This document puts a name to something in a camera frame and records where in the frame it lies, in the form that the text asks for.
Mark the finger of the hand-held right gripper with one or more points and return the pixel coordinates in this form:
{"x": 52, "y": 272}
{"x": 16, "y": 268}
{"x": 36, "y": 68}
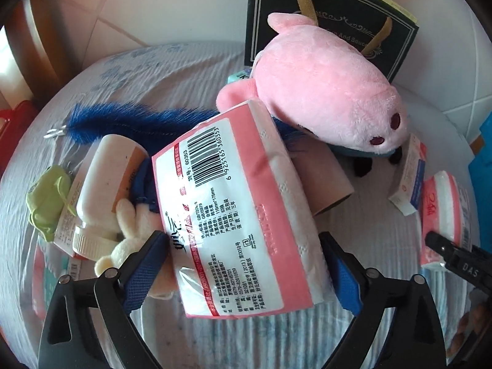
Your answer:
{"x": 442, "y": 244}

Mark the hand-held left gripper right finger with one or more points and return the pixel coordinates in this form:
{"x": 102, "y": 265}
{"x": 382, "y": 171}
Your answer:
{"x": 346, "y": 280}

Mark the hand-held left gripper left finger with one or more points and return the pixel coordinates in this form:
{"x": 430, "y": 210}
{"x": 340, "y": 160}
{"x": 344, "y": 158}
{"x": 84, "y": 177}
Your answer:
{"x": 144, "y": 273}

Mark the large pink tissue pack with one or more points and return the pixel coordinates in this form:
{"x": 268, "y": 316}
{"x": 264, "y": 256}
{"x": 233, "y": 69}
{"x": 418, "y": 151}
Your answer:
{"x": 230, "y": 200}

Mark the green soft toy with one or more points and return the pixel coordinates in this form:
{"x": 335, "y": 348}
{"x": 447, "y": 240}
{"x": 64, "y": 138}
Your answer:
{"x": 46, "y": 196}

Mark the small pink tissue pack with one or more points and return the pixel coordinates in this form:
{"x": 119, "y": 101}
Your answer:
{"x": 442, "y": 207}

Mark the cream plush toy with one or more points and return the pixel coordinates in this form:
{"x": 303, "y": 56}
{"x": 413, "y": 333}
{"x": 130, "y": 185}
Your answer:
{"x": 134, "y": 219}

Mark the white pink medicine box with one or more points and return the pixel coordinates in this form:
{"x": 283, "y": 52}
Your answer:
{"x": 409, "y": 176}

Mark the white plastic bottle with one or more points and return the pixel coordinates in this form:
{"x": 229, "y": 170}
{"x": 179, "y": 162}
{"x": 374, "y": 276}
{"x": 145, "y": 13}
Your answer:
{"x": 103, "y": 184}

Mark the red bag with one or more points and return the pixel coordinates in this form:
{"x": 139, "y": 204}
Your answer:
{"x": 15, "y": 123}

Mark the pink plush pig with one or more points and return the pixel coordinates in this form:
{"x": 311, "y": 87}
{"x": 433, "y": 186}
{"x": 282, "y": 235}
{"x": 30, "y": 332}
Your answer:
{"x": 326, "y": 77}

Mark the colourful snack packet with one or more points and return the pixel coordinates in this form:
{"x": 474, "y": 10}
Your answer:
{"x": 240, "y": 76}

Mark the black gift bag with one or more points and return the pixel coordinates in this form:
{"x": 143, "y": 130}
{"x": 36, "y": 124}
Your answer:
{"x": 276, "y": 0}

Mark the wooden frame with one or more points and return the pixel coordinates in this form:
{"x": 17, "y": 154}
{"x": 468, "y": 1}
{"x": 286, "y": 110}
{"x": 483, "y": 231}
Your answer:
{"x": 34, "y": 46}

